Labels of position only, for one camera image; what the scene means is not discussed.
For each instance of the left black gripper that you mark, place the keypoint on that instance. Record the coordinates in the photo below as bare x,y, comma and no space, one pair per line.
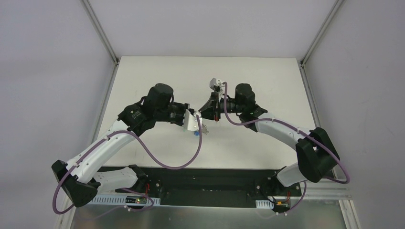
182,112

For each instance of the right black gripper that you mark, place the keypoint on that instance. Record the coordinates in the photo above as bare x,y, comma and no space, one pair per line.
215,105

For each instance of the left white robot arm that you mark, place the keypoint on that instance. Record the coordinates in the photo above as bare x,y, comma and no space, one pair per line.
79,177

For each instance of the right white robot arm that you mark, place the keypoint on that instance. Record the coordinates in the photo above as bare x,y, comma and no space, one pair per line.
316,155

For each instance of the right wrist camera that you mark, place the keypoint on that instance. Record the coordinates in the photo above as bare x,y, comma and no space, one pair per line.
216,85

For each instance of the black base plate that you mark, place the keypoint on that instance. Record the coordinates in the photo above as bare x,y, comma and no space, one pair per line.
228,188

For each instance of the right white cable duct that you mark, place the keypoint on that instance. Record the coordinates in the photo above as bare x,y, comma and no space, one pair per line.
264,204

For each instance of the white cable duct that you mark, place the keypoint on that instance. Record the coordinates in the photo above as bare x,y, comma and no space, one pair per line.
264,204
128,200

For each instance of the left white cable duct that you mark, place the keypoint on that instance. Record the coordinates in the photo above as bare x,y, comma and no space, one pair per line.
128,200

